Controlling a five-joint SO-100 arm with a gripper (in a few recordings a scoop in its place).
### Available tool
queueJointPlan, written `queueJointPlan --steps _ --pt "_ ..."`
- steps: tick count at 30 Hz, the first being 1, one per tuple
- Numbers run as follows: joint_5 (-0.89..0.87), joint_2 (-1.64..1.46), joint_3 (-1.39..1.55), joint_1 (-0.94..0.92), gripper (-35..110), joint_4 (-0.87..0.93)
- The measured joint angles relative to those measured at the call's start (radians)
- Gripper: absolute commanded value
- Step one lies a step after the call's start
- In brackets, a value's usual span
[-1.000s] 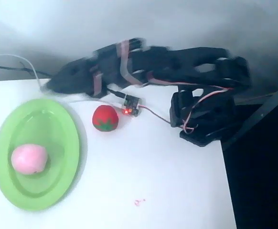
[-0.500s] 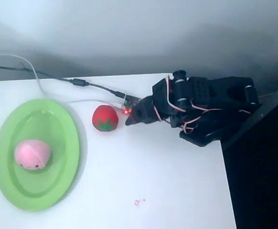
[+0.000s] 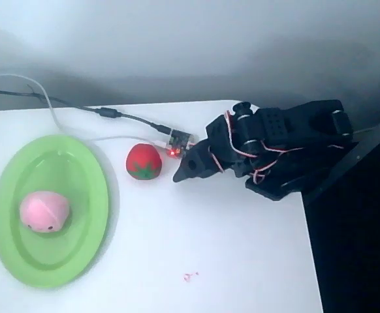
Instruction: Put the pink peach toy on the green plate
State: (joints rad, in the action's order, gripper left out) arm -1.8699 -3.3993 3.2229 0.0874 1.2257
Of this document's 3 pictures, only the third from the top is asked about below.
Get green oval plastic plate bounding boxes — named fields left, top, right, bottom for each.
left=0, top=134, right=110, bottom=289

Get black power cable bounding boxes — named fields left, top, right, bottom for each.
left=0, top=87, right=172, bottom=134

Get red tomato toy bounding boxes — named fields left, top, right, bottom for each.
left=125, top=143, right=163, bottom=181

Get dark diagonal bar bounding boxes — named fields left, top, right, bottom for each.
left=302, top=106, right=380, bottom=207

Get pink squishy toy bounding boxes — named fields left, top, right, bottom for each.
left=19, top=191, right=71, bottom=233

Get red and white servo wires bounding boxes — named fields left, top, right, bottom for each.
left=224, top=109, right=305, bottom=184

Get controller board with red LED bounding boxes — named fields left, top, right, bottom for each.
left=165, top=128, right=199, bottom=160

